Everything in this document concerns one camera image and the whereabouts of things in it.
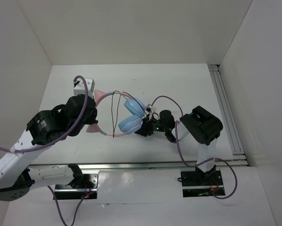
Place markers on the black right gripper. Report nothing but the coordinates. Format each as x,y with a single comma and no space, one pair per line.
146,126

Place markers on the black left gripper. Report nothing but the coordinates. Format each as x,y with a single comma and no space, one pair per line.
92,118

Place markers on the pink blue cat-ear headphones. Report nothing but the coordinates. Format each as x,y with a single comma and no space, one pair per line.
128,125

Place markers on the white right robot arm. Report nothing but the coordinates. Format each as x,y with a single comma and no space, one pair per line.
203,126

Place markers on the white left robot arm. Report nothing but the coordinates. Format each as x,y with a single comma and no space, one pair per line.
44,130

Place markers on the white front cover plate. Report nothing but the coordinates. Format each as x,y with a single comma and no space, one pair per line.
139,186

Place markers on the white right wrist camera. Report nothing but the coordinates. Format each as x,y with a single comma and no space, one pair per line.
151,110

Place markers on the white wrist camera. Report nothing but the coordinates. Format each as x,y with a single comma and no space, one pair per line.
151,110
79,87

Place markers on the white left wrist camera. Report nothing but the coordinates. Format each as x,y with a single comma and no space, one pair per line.
79,87

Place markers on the aluminium right side rail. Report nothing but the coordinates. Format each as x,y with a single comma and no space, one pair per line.
239,155

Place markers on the aluminium rail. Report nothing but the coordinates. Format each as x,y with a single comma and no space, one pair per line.
239,155
134,166

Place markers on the aluminium front rail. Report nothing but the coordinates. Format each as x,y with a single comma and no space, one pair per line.
134,166

